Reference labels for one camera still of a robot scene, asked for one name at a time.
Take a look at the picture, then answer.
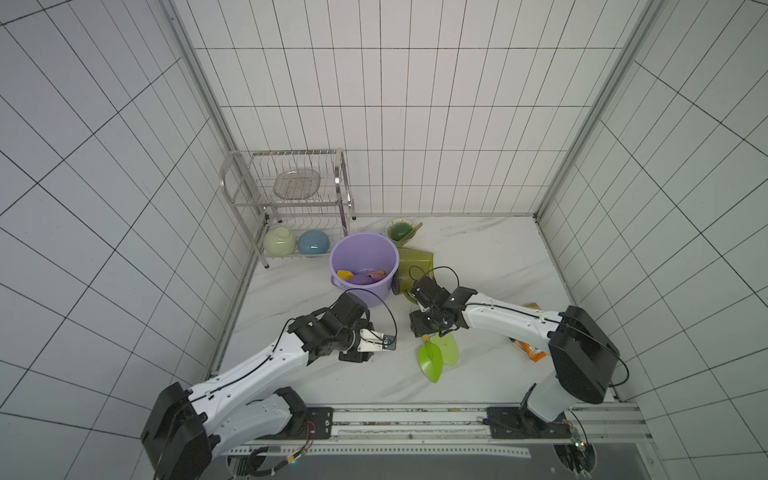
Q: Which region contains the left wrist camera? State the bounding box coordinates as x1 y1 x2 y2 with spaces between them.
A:
357 328 396 353

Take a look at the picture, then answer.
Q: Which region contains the glass plate on rack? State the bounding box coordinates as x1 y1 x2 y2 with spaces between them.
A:
273 168 322 201

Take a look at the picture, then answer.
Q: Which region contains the steel dish rack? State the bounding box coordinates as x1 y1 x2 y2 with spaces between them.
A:
219 149 357 267

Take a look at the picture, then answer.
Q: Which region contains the olive green watering can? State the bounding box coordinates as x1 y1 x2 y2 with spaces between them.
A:
391 247 434 304

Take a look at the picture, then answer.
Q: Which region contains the blue ceramic bowl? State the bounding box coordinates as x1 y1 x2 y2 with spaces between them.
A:
297 230 331 255

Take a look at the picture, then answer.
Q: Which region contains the small floral bowl green inside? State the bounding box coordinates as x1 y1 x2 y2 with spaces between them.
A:
384 219 422 247

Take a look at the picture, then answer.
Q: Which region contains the bright green trowel yellow handle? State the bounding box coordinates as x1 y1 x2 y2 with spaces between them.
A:
417 335 444 383

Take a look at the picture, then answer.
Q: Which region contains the purple toy shovel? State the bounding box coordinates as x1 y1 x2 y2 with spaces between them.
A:
347 270 388 285

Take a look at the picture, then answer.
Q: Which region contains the purple plastic bucket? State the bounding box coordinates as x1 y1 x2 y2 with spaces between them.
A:
329 232 400 308

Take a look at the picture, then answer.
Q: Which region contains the pale green ceramic bowl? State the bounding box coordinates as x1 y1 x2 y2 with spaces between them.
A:
263 226 298 256

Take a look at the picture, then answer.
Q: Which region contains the light green trowel wooden handle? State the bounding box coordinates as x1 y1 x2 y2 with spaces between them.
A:
431 333 459 366

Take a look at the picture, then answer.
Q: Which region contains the metal base rail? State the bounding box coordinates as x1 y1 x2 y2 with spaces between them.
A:
213 400 651 457

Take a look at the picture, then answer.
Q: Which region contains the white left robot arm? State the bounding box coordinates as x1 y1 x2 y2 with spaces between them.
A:
140 289 396 479

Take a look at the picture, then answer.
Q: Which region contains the yellow toy shovel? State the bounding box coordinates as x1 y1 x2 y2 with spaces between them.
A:
336 270 355 281

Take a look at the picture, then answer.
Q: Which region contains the orange snack packet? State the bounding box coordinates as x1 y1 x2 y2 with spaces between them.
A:
510 338 547 363

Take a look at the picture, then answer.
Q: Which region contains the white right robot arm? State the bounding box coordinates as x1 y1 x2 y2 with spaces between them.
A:
410 275 620 423

